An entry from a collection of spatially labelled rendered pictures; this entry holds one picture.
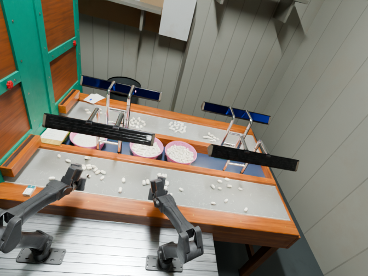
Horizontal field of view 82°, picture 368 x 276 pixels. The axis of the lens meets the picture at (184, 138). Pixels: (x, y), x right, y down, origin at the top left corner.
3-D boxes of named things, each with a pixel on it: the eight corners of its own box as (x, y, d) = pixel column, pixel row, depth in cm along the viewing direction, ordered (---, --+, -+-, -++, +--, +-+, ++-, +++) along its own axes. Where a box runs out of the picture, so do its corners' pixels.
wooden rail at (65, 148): (270, 193, 177) (276, 184, 170) (35, 156, 149) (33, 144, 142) (268, 187, 181) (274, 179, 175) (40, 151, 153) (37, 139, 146)
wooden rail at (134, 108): (246, 147, 235) (253, 133, 224) (74, 114, 207) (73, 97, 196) (243, 140, 244) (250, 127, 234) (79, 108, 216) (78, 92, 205)
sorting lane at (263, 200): (289, 222, 149) (291, 220, 148) (5, 184, 121) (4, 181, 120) (274, 188, 173) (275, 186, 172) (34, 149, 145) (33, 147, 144)
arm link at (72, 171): (72, 164, 106) (56, 163, 94) (87, 170, 105) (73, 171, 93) (62, 185, 105) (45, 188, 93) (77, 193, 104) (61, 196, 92)
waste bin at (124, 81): (138, 113, 340) (142, 80, 307) (134, 129, 305) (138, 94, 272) (109, 108, 333) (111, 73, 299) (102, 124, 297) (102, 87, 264)
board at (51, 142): (59, 146, 147) (59, 145, 146) (36, 142, 144) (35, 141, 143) (78, 120, 173) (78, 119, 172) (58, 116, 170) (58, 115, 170)
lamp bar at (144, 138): (153, 147, 128) (155, 137, 123) (41, 127, 118) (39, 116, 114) (154, 138, 134) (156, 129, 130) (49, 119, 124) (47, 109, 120)
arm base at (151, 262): (148, 248, 109) (147, 263, 104) (185, 251, 113) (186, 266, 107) (146, 255, 114) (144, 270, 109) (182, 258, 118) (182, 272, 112)
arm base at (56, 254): (19, 239, 99) (10, 254, 94) (65, 242, 103) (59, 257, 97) (23, 246, 104) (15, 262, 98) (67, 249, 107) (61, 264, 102)
